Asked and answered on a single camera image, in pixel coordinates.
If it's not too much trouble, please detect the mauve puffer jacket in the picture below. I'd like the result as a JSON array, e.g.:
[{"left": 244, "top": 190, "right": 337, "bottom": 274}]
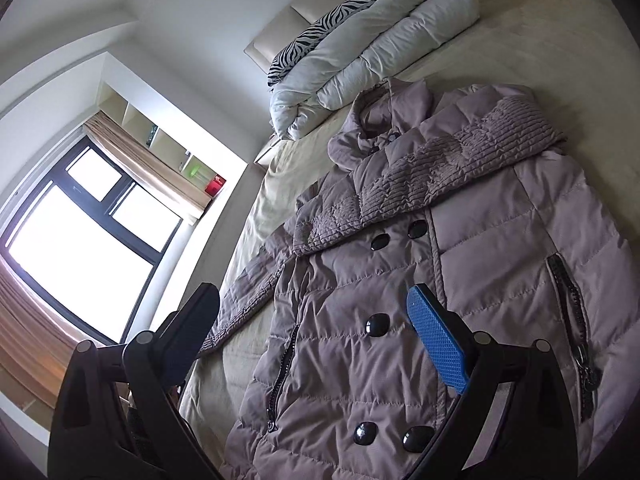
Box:
[{"left": 203, "top": 79, "right": 639, "bottom": 479}]

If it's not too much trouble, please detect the black framed window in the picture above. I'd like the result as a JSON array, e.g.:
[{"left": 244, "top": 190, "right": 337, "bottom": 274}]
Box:
[{"left": 1, "top": 138, "right": 183, "bottom": 344}]

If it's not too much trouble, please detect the tan curtain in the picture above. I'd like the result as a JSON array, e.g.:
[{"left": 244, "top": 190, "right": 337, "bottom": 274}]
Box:
[{"left": 82, "top": 112, "right": 212, "bottom": 223}]

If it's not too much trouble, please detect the red box on shelf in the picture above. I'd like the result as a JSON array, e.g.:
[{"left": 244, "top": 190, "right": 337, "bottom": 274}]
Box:
[{"left": 205, "top": 174, "right": 226, "bottom": 197}]

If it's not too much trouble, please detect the green container on shelf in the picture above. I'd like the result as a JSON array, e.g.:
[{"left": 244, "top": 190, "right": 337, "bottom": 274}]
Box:
[{"left": 181, "top": 157, "right": 205, "bottom": 180}]

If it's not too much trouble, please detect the beige bed blanket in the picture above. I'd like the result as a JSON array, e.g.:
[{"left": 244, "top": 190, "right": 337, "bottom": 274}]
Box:
[{"left": 178, "top": 0, "right": 640, "bottom": 434}]

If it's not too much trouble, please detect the white folded duvet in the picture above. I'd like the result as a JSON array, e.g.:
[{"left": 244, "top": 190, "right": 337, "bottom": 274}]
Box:
[{"left": 270, "top": 0, "right": 480, "bottom": 140}]

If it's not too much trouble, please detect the zebra print pillow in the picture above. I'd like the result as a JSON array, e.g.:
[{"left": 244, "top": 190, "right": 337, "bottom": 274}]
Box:
[{"left": 267, "top": 0, "right": 378, "bottom": 88}]

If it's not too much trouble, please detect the white wall shelf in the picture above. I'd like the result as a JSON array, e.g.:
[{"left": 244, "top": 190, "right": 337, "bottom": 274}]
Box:
[{"left": 96, "top": 81, "right": 217, "bottom": 196}]

